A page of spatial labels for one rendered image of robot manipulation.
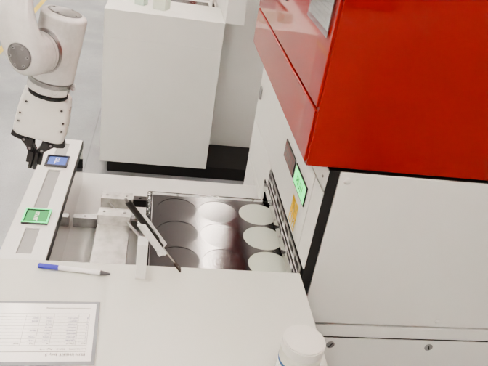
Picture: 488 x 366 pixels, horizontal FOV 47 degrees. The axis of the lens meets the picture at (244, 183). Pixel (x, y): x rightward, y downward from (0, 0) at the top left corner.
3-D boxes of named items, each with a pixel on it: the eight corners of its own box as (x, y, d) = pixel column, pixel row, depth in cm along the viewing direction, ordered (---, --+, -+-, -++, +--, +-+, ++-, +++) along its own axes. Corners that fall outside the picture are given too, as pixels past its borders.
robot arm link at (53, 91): (78, 76, 114) (75, 90, 115) (33, 63, 111) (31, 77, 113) (72, 91, 107) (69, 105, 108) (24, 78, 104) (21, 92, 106)
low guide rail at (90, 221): (258, 234, 157) (260, 224, 156) (259, 238, 156) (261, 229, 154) (73, 222, 149) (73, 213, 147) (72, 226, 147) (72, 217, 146)
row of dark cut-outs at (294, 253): (270, 177, 160) (271, 169, 159) (300, 277, 123) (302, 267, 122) (268, 176, 160) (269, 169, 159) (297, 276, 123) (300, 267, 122)
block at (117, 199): (132, 202, 151) (133, 192, 149) (131, 208, 148) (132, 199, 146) (102, 200, 149) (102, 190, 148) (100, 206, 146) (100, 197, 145)
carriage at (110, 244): (131, 209, 153) (132, 200, 151) (121, 301, 122) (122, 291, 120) (102, 207, 151) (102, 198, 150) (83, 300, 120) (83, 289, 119)
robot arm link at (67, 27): (54, 91, 104) (82, 81, 112) (69, 22, 98) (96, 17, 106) (16, 72, 105) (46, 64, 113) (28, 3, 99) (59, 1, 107)
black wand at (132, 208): (122, 202, 103) (128, 198, 103) (122, 197, 104) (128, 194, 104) (178, 274, 113) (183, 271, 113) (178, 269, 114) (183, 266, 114)
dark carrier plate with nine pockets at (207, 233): (276, 205, 158) (277, 202, 158) (300, 285, 129) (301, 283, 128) (152, 196, 152) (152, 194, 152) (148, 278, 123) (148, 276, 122)
